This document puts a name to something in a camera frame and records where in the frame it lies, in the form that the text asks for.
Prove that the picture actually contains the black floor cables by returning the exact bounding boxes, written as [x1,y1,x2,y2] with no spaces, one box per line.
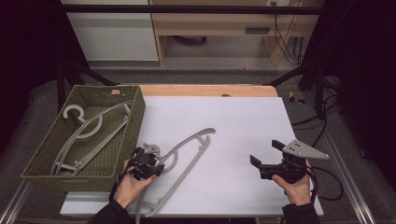
[291,76,342,148]

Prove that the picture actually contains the wooden desk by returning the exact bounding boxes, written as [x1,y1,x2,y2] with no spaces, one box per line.
[148,0,325,67]

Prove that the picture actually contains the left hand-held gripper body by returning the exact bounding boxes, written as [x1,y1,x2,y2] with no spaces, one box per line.
[126,143,165,181]

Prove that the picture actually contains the hand-held gripper cable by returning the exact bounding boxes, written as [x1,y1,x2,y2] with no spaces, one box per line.
[107,167,129,203]
[306,166,345,203]

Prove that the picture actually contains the black wall cables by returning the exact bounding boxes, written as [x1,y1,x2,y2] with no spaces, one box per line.
[270,1,305,65]

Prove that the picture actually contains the white cabinet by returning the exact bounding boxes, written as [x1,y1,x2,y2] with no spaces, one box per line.
[61,0,160,63]

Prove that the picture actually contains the white table sheet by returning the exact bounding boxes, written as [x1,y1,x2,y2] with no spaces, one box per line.
[59,95,325,217]

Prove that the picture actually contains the black metal stand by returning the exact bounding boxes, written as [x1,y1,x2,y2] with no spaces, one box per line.
[263,60,326,120]
[55,59,120,113]

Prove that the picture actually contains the person's right hand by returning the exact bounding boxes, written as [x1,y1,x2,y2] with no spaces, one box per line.
[271,172,313,206]

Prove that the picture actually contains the right hand-held gripper cable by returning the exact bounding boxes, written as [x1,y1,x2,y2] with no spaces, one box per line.
[306,166,345,203]

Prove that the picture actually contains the yellow and black clip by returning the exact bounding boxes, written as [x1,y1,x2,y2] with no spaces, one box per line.
[288,91,306,105]

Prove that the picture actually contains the grey desk label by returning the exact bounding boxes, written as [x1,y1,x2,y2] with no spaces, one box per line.
[244,27,271,35]

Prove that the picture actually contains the green woven basket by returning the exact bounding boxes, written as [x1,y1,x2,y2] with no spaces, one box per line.
[21,84,147,193]

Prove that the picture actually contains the grey plastic clothes hanger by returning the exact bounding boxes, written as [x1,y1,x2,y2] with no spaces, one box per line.
[134,126,217,224]
[50,101,133,175]
[49,100,132,176]

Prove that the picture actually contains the black frame bar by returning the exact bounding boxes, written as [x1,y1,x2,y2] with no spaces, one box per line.
[60,4,325,16]

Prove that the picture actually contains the person's left hand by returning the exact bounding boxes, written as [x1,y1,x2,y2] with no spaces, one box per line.
[115,159,159,209]

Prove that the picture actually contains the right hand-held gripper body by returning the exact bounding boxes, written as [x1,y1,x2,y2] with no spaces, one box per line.
[260,139,331,184]

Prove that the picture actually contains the left hand-held gripper cable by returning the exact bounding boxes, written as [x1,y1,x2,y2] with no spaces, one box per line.
[107,167,129,203]

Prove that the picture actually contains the dark curtain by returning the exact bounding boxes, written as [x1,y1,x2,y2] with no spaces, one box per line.
[0,0,88,153]
[303,0,396,190]

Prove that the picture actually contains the aluminium rail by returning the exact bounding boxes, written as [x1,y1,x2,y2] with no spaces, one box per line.
[0,180,32,224]
[303,92,377,224]

